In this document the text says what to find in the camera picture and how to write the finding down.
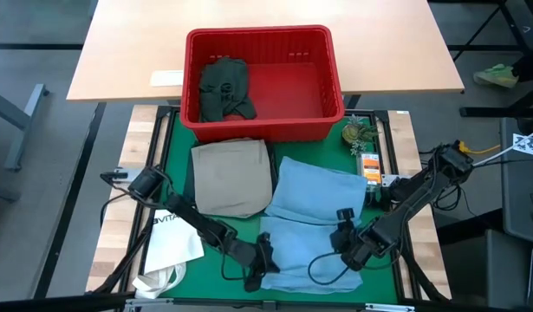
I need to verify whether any white cloth tote bag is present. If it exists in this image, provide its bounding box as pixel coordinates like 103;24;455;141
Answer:
131;209;205;300

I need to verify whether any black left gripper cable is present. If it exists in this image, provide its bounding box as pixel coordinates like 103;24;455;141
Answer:
220;249;250;282

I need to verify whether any dark green garment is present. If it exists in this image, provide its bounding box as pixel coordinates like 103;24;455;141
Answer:
198;57;258;124

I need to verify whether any light blue denim garment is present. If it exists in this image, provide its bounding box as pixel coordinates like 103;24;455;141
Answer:
260;155;369;296

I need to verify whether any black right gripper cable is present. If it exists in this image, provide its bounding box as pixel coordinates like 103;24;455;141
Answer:
308;252;352;286

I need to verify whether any white paper strip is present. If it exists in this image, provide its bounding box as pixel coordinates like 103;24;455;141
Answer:
150;69;185;87

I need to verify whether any black front frame bar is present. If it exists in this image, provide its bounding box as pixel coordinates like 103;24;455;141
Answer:
0;292;533;312

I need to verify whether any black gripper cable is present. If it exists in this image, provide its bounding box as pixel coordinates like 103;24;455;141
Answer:
308;252;352;286
220;249;250;282

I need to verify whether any person's leg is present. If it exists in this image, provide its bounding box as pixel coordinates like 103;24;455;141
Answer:
510;51;533;83

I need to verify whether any red plastic laundry bin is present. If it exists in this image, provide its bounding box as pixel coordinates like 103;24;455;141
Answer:
180;23;348;144

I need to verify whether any light wooden table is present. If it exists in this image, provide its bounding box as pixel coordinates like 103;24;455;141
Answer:
66;0;465;103

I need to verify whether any grey cabinet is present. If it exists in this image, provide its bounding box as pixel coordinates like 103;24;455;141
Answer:
499;116;533;246

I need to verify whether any yellow power plug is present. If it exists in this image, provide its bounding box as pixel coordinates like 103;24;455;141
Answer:
458;140;502;156

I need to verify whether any silver metal bracket plate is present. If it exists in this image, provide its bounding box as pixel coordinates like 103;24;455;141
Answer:
380;173;408;188
113;167;142;183

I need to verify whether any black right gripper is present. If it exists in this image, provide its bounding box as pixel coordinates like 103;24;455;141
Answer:
329;207;382;272

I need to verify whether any grey metal desk leg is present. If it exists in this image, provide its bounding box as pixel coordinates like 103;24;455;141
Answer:
0;83;50;172

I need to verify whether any black aluminium frame rail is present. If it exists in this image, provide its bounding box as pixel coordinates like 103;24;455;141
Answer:
92;106;180;296
373;110;450;302
155;105;393;125

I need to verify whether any green table mat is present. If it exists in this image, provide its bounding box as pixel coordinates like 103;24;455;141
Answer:
157;110;398;304

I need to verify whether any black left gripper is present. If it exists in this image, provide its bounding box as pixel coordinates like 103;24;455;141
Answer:
233;232;281;294

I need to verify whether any white printed paper tag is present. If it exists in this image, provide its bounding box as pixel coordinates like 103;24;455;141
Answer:
511;133;533;159

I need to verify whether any clear box with orange label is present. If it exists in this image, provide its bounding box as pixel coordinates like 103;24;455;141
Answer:
356;152;383;187

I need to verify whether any small potted artificial plant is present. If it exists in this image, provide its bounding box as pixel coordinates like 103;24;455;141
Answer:
341;114;380;156

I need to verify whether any tan garment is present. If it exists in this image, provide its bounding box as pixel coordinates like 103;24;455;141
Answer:
191;138;274;219

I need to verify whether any bundle of black cables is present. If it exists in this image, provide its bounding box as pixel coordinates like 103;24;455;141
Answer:
434;181;466;213

